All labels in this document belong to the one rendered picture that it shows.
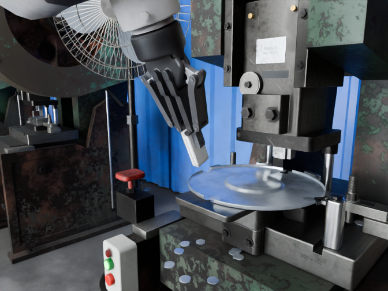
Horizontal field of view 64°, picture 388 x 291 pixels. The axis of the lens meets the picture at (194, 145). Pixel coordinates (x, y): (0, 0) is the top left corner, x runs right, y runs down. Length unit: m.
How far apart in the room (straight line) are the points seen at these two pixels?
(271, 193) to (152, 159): 2.52
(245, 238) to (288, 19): 0.45
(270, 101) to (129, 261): 0.48
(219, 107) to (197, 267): 1.78
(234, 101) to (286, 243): 1.70
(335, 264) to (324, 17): 0.43
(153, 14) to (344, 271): 0.52
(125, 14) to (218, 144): 2.05
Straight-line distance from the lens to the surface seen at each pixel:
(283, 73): 0.68
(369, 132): 0.89
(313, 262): 0.66
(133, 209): 0.84
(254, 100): 0.68
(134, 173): 0.85
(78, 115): 2.16
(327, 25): 0.60
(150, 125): 3.07
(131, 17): 0.44
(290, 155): 0.77
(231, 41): 0.72
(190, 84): 0.45
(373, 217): 0.73
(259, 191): 0.64
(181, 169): 2.80
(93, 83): 1.88
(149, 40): 0.44
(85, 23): 1.44
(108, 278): 0.82
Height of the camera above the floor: 1.00
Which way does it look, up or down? 11 degrees down
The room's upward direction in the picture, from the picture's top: straight up
